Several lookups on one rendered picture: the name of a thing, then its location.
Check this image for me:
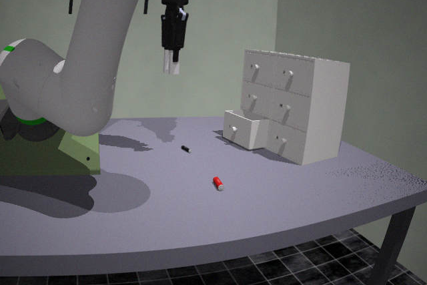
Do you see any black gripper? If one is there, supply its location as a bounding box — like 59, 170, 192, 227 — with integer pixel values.
161, 0, 189, 75

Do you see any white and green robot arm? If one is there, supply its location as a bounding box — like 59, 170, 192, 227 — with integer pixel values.
0, 0, 138, 141

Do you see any small white chest of drawers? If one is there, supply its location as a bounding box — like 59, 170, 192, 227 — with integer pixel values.
240, 49, 350, 166

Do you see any grey drawer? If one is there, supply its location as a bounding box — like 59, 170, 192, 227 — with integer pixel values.
244, 53, 276, 85
268, 120, 306, 163
242, 81, 273, 116
272, 89, 310, 129
223, 109, 270, 150
275, 57, 313, 94

